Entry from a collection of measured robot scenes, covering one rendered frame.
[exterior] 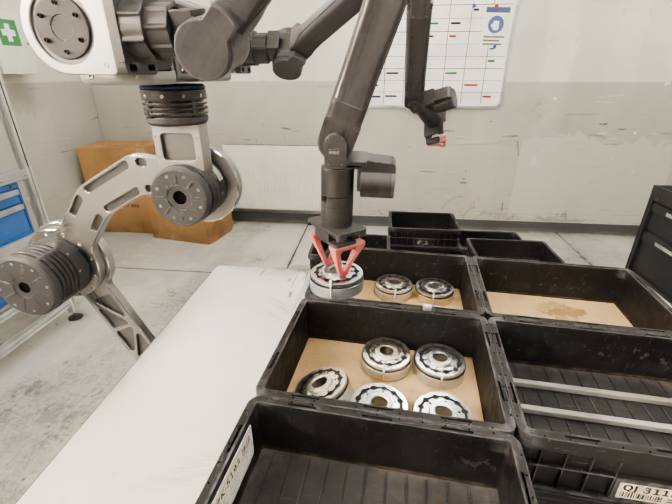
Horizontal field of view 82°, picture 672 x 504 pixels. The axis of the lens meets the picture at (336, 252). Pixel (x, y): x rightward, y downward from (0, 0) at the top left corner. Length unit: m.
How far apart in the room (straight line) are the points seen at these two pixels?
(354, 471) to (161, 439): 0.44
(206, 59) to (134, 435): 0.75
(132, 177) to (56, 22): 0.50
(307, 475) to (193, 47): 0.65
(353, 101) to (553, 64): 3.38
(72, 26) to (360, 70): 0.40
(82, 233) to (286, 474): 0.89
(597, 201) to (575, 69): 1.19
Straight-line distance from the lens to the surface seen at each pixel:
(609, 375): 1.01
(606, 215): 4.42
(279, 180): 3.78
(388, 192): 0.66
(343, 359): 0.87
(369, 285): 1.14
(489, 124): 3.82
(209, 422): 0.96
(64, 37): 0.73
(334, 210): 0.67
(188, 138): 0.96
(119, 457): 0.97
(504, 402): 0.69
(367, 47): 0.60
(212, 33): 0.61
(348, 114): 0.61
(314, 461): 0.71
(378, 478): 0.69
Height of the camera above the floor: 1.39
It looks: 25 degrees down
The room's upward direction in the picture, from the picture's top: straight up
